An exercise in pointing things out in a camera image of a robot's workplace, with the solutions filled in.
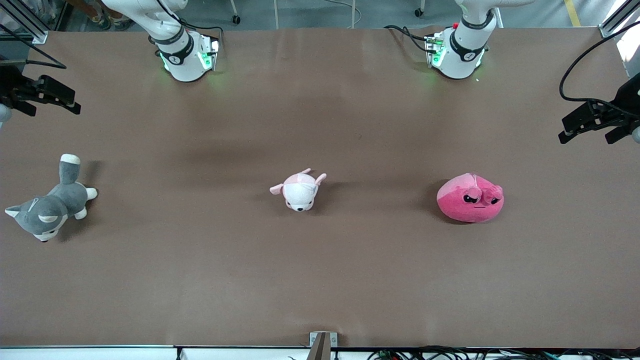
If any black right arm base cable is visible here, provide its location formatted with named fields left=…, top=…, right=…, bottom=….
left=177, top=17, right=224, bottom=51

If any white and pink plush dog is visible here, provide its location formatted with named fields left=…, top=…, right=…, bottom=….
left=269, top=168, right=328, bottom=212

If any right arm base connector block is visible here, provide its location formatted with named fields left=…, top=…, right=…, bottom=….
left=197, top=37, right=221, bottom=72

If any black left arm base cable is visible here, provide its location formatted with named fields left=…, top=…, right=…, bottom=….
left=384, top=24, right=432, bottom=53

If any tangled black cable bundle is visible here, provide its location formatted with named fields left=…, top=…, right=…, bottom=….
left=367, top=346, right=640, bottom=360

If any aluminium frame profile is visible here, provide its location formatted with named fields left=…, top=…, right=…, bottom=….
left=0, top=0, right=49, bottom=45
left=599, top=0, right=640, bottom=39

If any grey and white plush husky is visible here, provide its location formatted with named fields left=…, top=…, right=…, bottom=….
left=5, top=153, right=98, bottom=243

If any black arm base cable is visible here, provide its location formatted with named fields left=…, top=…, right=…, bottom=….
left=177, top=17, right=224, bottom=51
left=384, top=24, right=432, bottom=53

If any person with sandals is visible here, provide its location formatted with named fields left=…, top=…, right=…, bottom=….
left=67, top=0, right=133, bottom=32

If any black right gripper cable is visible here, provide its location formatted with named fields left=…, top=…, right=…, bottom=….
left=0, top=56, right=67, bottom=70

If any round pink plush toy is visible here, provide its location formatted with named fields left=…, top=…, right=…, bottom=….
left=436, top=172, right=505, bottom=224

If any left arm base connector block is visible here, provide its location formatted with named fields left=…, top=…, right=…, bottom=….
left=424, top=31, right=447, bottom=68

